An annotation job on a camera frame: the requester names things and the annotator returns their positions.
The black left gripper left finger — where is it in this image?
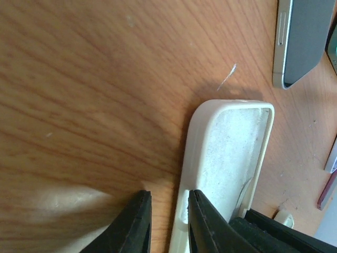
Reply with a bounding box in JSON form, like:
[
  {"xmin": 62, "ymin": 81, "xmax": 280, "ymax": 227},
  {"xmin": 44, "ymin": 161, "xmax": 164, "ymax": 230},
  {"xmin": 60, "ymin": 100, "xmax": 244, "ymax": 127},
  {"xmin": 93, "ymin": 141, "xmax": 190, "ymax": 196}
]
[{"xmin": 82, "ymin": 190, "xmax": 152, "ymax": 252}]

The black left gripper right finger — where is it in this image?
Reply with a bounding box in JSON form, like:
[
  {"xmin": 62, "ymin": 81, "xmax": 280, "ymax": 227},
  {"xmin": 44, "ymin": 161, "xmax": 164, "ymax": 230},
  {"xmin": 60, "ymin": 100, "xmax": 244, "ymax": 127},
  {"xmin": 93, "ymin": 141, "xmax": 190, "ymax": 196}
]
[{"xmin": 188, "ymin": 190, "xmax": 336, "ymax": 252}]

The cream phone case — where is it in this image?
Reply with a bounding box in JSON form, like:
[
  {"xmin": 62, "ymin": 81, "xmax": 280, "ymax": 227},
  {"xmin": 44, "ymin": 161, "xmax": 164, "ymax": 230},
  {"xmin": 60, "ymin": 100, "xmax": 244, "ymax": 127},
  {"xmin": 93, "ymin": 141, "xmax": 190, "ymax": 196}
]
[{"xmin": 169, "ymin": 99, "xmax": 274, "ymax": 252}]

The white-edged black phone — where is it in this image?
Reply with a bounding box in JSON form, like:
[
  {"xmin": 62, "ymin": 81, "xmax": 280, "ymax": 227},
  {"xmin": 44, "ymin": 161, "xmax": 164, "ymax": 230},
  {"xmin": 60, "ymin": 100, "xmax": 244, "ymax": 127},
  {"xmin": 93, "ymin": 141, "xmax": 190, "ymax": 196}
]
[{"xmin": 272, "ymin": 0, "xmax": 335, "ymax": 90}]

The red-edged black phone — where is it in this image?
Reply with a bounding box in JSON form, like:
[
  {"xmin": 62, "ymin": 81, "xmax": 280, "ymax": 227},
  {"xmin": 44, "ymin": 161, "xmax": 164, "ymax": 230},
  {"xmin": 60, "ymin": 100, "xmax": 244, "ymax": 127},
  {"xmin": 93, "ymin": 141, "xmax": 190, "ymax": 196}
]
[{"xmin": 317, "ymin": 171, "xmax": 336, "ymax": 210}]

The lavender phone case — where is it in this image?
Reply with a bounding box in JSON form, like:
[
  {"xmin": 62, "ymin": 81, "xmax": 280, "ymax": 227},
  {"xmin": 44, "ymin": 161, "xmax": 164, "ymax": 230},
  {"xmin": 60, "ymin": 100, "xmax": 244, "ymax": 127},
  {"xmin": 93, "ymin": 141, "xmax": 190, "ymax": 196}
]
[{"xmin": 324, "ymin": 140, "xmax": 337, "ymax": 173}]

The green-edged black phone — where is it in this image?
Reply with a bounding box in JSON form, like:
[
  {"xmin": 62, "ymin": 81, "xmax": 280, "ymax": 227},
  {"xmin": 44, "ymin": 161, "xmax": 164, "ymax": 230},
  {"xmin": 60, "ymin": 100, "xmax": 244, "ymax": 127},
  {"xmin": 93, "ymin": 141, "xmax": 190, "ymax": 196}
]
[{"xmin": 326, "ymin": 26, "xmax": 337, "ymax": 73}]

